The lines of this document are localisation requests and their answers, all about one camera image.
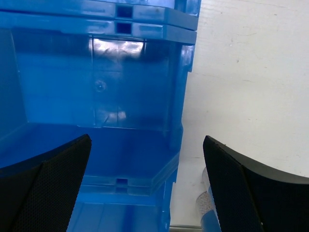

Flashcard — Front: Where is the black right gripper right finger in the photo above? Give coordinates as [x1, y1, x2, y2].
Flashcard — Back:
[203, 136, 309, 232]

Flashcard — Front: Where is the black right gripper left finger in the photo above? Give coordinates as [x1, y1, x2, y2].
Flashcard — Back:
[0, 134, 92, 232]

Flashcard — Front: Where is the blue middle storage bin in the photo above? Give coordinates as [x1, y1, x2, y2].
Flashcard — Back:
[0, 10, 197, 195]

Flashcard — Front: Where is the blue-label salt shaker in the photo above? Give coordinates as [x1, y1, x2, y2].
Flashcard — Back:
[196, 168, 221, 232]

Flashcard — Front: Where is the blue near storage bin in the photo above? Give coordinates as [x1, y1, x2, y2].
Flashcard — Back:
[67, 181, 173, 232]

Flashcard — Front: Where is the blue storage bin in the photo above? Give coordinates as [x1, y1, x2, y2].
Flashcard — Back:
[0, 10, 197, 195]
[0, 0, 201, 30]
[67, 181, 173, 232]

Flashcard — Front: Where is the blue far storage bin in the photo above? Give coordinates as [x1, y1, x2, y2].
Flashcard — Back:
[0, 0, 201, 30]

